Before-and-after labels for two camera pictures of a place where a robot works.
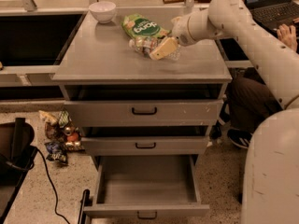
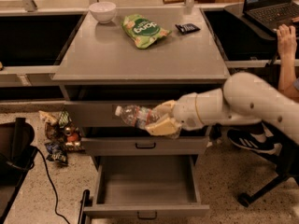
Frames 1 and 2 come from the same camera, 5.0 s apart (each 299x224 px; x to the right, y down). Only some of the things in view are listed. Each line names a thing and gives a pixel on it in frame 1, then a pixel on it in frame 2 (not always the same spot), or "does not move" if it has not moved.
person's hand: x=289 y=35 does not move
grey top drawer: x=143 y=113 does not move
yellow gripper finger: x=164 y=49 -> x=165 y=127
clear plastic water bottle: x=145 y=46 -> x=140 y=117
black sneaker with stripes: x=239 y=138 does not move
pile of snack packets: x=62 y=135 does not move
